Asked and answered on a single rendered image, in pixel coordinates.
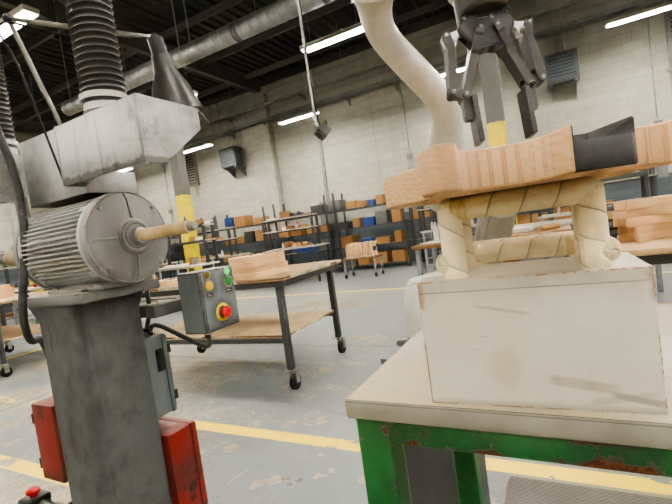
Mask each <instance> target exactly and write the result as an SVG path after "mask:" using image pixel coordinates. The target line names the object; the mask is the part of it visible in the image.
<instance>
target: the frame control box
mask: <svg viewBox="0 0 672 504"><path fill-rule="evenodd" d="M224 267H228V268H229V270H230V272H229V274H228V275H225V274H224V273H223V268H224ZM204 271H209V272H210V278H209V279H208V280H206V279H204V277H203V273H204ZM226 277H231V279H232V283H231V285H227V284H226V282H225V279H226ZM207 281H210V282H212V284H213V288H212V290H210V291H208V290H207V289H206V282H207ZM177 282H178V289H179V295H180V301H181V307H182V313H183V319H184V326H185V332H186V334H188V335H192V334H203V335H204V338H206V339H207V344H205V343H201V342H199V341H197V340H195V339H193V338H191V337H189V336H187V335H185V334H183V333H181V332H179V331H177V330H175V329H173V328H171V327H168V326H166V325H164V324H161V323H152V324H150V325H149V327H148V331H147V333H146V335H145V337H151V336H153V334H154V332H153V328H154V327H155V328H160V329H163V330H165V331H167V332H169V333H171V334H173V335H175V336H177V337H179V338H181V339H183V340H185V341H187V342H189V343H191V344H193V345H196V346H198V347H200V348H204V349H209V348H210V347H211V346H212V338H211V334H212V332H214V331H217V330H220V329H222V328H225V327H227V326H230V325H232V324H235V323H238V322H239V321H240V320H239V313H238V307H237V300H236V294H235V287H234V281H233V275H232V268H231V266H221V267H212V268H206V269H201V270H196V271H191V272H186V273H181V274H178V275H177ZM226 305H228V306H230V307H231V309H232V314H231V316H230V317H229V318H225V317H223V315H222V314H221V309H222V308H223V307H224V306H226Z"/></svg>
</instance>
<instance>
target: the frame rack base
mask: <svg viewBox="0 0 672 504"><path fill-rule="evenodd" d="M612 263H613V266H611V267H607V268H597V269H586V268H582V261H581V260H577V259H576V256H573V257H562V258H550V259H539V260H527V261H516V262H504V263H493V264H481V265H476V268H475V269H471V270H468V274H469V277H466V278H461V279H445V276H432V277H426V278H424V279H423V280H421V281H420V282H418V283H417V288H418V296H419V303H420V311H421V319H422V326H423V334H424V341H425V349H426V356H427V364H428V372H429V379H430V387H431V394H432V401H433V403H449V404H468V405H488V406H507V407H527V408H546V409H566V410H585V411H605V412H624V413H644V414H663V415H667V414H668V405H667V395H666V386H665V376H664V366H663V356H662V347H661V337H660V327H659V317H658V307H657V298H656V288H655V278H654V268H653V266H652V265H650V264H648V263H646V262H645V261H643V260H641V259H639V258H637V257H636V256H634V255H632V254H630V253H628V252H621V254H620V256H619V257H618V259H616V260H614V261H612Z"/></svg>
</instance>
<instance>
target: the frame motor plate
mask: <svg viewBox="0 0 672 504"><path fill-rule="evenodd" d="M159 287H160V283H159V279H158V278H156V279H150V280H149V281H144V282H139V283H135V284H130V285H125V286H120V287H115V288H110V289H105V290H96V291H88V289H83V290H81V292H74V293H63V294H52V295H48V293H45V294H40V295H34V296H29V295H27V308H39V307H54V306H69V305H84V304H89V303H94V302H98V301H103V300H107V299H111V298H116V297H120V296H125V295H129V294H134V293H138V292H143V291H147V290H152V289H156V288H159ZM12 302H13V307H14V309H18V299H13V300H12Z"/></svg>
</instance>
